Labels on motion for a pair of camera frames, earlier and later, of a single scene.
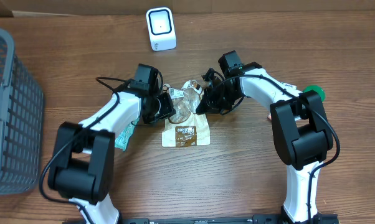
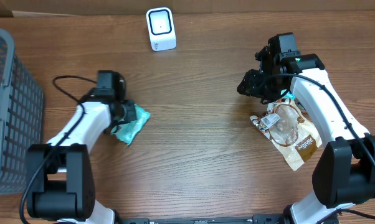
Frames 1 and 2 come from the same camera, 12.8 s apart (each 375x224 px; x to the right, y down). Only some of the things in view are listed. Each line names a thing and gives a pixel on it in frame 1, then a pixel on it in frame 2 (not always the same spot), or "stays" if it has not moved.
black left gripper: (168, 109) → (130, 115)
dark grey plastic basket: (15, 118) stays
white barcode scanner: (161, 29) stays
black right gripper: (208, 91) → (251, 83)
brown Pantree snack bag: (185, 127) → (291, 133)
